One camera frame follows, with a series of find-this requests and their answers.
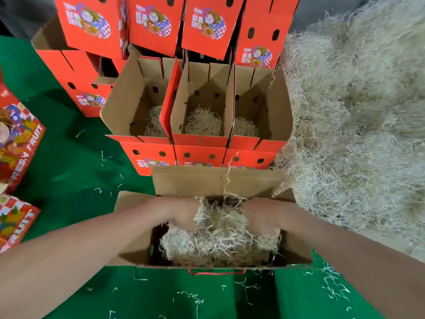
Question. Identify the group of red boxes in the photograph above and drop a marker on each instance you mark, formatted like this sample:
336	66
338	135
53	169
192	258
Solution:
16	142

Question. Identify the person's right hand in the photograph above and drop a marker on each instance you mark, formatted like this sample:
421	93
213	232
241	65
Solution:
264	216

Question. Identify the person's left forearm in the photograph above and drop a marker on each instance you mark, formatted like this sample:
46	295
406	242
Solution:
73	255

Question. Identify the red cardboard box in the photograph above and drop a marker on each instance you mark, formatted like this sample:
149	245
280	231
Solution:
90	23
209	26
73	89
212	181
143	156
275	113
259	49
153	23
199	83

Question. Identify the pile of wood wool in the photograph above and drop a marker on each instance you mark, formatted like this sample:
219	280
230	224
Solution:
358	116

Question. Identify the small straw filler clump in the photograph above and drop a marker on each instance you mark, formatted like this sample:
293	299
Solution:
244	127
202	123
154	123
219	246

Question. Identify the person's left hand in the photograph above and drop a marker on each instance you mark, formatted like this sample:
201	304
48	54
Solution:
179	212

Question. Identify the person's right forearm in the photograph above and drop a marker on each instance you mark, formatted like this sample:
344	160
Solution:
358	255

